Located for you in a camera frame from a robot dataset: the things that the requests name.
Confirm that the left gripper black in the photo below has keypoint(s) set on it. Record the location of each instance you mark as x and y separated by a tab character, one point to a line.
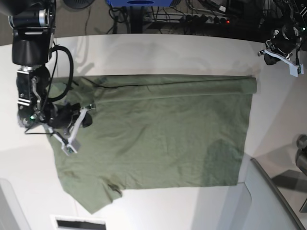
282	44

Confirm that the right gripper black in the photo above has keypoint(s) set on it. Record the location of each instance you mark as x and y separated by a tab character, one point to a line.
63	116

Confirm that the green t-shirt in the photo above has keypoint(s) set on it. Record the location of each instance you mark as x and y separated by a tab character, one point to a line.
155	131

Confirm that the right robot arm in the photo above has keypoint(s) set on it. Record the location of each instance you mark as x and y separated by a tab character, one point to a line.
33	26

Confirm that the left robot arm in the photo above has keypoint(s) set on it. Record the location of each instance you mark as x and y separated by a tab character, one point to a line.
293	19

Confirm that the power strip with red light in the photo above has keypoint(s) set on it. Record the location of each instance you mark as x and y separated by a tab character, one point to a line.
206	19

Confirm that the grey metal stand right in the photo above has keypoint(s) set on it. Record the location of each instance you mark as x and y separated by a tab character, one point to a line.
290	179

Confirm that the black round fan base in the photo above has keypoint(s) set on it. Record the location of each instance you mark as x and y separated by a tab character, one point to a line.
78	4

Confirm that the blue plastic bin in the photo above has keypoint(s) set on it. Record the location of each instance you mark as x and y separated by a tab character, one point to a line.
139	3

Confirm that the black table leg post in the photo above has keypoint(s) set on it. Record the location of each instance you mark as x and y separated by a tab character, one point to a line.
136	19

